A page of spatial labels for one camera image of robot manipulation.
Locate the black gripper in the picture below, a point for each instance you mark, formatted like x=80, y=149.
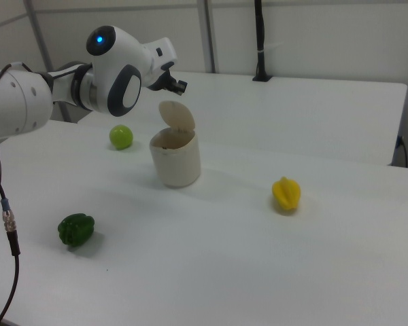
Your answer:
x=158, y=81

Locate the cream garbage bin with lid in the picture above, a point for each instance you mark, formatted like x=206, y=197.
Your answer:
x=175, y=153

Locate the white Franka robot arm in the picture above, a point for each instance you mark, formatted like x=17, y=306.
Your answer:
x=115, y=68

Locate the light green apple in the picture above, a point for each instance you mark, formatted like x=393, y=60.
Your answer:
x=121, y=136

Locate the yellow starfruit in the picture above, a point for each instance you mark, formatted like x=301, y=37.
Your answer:
x=286, y=195

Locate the dark green bell pepper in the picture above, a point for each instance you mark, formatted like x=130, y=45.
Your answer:
x=75, y=230

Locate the grey aluminium frame post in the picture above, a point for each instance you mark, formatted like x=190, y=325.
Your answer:
x=41, y=44
x=209, y=34

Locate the black camera stand pole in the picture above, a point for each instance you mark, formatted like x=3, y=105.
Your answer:
x=260, y=40

